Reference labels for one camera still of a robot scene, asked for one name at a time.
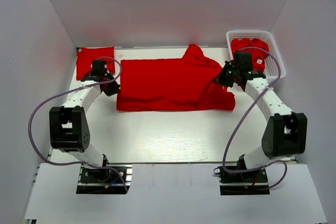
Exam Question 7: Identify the red t shirt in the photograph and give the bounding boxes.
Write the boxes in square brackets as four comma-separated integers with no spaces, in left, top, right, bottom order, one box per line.
[117,45,236,112]
[76,47,115,80]

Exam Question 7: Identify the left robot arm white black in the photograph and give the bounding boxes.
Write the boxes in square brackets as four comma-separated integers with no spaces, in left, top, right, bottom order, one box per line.
[49,57,121,182]

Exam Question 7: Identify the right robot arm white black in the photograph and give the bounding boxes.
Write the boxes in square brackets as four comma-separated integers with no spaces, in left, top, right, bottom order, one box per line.
[214,47,308,182]

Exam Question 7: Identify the red shirts pile in basket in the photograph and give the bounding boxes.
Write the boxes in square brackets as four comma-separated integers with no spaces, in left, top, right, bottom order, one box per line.
[230,38,269,72]

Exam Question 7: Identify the white plastic basket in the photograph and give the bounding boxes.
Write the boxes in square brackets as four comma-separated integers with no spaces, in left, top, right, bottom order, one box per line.
[226,29,286,84]

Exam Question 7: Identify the white front cover board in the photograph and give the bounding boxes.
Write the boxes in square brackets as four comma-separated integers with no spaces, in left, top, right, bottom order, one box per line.
[25,164,327,223]

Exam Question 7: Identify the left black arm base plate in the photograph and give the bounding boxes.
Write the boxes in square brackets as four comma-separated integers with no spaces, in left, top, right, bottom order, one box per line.
[76,167,127,195]

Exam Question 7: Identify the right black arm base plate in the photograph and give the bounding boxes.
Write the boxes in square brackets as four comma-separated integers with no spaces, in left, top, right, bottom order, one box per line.
[213,166,270,196]

